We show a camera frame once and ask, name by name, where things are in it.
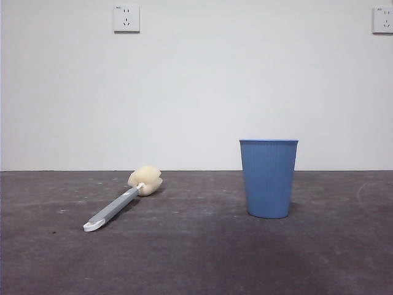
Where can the blue ribbed plastic cup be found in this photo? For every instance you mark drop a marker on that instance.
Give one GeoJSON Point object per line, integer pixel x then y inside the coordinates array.
{"type": "Point", "coordinates": [268, 178]}

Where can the white wall socket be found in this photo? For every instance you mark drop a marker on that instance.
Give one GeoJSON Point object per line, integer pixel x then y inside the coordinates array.
{"type": "Point", "coordinates": [126, 18]}
{"type": "Point", "coordinates": [383, 20]}

